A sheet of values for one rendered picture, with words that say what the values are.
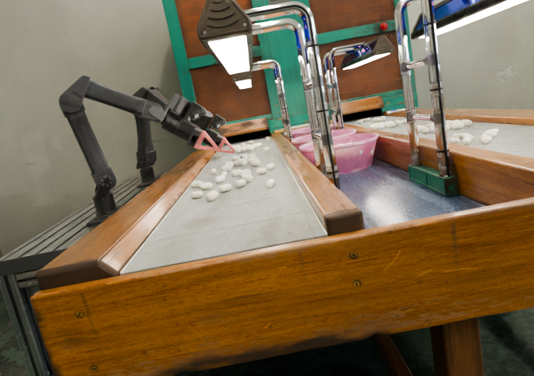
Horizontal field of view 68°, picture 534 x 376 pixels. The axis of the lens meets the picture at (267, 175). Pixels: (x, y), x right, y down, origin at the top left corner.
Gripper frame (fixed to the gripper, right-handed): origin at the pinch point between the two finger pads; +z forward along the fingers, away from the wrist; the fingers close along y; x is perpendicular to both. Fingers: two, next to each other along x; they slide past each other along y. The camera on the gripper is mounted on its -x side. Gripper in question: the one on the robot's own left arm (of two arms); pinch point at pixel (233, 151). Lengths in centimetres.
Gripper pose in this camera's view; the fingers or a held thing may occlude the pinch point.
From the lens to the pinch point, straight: 173.7
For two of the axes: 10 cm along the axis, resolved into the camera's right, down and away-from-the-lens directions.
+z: 8.7, 4.8, 1.1
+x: -4.9, 8.6, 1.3
